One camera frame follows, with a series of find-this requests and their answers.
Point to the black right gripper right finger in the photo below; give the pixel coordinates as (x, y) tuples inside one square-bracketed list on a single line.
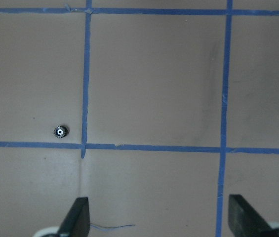
[(244, 220)]

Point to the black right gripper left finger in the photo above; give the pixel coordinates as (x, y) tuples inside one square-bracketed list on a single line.
[(77, 220)]

